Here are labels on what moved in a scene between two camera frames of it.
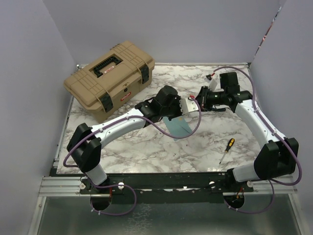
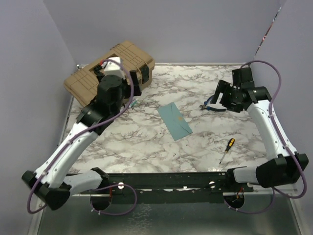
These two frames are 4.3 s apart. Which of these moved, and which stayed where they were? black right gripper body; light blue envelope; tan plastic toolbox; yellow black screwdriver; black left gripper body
Moved: black right gripper body; black left gripper body
Stayed: tan plastic toolbox; light blue envelope; yellow black screwdriver
